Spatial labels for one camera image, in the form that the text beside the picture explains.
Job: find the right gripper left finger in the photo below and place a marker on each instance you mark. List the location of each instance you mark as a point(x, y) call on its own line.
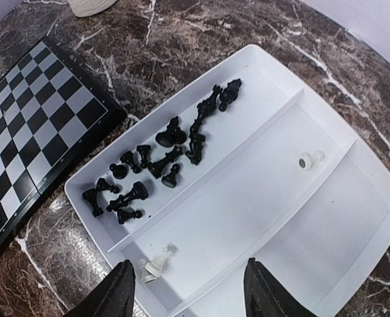
point(113, 296)

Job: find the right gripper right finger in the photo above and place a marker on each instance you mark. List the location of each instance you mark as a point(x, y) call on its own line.
point(264, 295)

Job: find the white divided plastic tray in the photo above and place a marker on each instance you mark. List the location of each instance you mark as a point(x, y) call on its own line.
point(320, 232)

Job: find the black and grey chessboard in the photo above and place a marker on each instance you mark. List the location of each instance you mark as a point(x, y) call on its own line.
point(52, 114)

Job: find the white ribbed cup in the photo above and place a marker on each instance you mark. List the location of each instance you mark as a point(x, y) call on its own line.
point(87, 8)

